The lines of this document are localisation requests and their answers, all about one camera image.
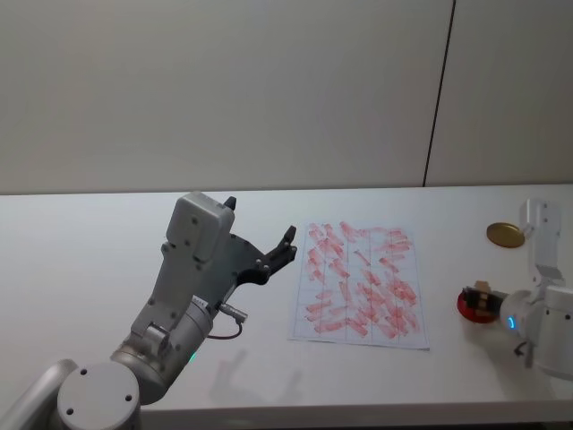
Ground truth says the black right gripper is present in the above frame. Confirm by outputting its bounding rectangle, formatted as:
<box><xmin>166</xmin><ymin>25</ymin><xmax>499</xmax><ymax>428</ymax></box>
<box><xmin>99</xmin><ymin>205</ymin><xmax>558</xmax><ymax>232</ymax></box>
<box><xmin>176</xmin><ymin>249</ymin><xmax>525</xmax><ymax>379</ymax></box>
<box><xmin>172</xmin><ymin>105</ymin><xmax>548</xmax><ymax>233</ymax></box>
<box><xmin>463</xmin><ymin>285</ymin><xmax>510</xmax><ymax>317</ymax></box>

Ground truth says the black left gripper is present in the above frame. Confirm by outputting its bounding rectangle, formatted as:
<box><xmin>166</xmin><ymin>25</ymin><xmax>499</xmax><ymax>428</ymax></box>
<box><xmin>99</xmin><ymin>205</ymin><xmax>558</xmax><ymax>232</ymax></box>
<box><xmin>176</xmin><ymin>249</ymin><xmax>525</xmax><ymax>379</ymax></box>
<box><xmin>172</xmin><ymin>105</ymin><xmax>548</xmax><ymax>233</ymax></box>
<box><xmin>220</xmin><ymin>195</ymin><xmax>299</xmax><ymax>307</ymax></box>

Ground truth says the small wooden block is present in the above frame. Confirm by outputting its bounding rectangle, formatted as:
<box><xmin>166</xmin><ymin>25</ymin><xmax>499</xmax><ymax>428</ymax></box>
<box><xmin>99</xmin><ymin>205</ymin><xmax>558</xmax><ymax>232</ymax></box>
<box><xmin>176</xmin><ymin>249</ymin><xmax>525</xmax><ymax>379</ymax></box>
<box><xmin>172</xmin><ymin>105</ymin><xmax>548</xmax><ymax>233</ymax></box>
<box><xmin>474</xmin><ymin>279</ymin><xmax>492</xmax><ymax>314</ymax></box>

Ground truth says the round red container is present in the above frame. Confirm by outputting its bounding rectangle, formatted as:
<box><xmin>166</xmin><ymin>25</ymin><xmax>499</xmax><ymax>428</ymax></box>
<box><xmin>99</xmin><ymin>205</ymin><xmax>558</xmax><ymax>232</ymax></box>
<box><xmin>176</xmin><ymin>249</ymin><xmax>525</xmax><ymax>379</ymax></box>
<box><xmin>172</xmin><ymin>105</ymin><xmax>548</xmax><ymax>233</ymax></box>
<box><xmin>457</xmin><ymin>288</ymin><xmax>499</xmax><ymax>326</ymax></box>

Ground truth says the round gold lid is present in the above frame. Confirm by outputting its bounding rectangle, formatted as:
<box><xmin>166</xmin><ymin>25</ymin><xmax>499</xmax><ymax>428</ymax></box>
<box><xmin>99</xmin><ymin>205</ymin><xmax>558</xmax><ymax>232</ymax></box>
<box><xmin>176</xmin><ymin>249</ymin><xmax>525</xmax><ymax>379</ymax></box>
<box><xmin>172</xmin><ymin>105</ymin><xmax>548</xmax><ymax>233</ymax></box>
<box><xmin>486</xmin><ymin>221</ymin><xmax>526</xmax><ymax>249</ymax></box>

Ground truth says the paper sheet with red marks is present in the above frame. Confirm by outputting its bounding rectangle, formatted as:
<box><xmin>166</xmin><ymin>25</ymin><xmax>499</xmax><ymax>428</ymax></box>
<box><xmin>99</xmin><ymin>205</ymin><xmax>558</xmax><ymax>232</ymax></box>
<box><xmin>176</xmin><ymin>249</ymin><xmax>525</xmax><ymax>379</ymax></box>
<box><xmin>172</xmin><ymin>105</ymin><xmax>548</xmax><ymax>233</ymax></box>
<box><xmin>286</xmin><ymin>219</ymin><xmax>431</xmax><ymax>351</ymax></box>

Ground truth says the thin dark gripper cable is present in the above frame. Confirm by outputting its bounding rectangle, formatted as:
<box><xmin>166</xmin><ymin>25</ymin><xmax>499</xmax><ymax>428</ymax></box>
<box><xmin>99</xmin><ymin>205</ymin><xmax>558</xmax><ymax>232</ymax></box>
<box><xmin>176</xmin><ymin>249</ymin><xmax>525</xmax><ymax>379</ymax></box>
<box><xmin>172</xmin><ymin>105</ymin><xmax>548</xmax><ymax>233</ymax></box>
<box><xmin>208</xmin><ymin>301</ymin><xmax>251</xmax><ymax>341</ymax></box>

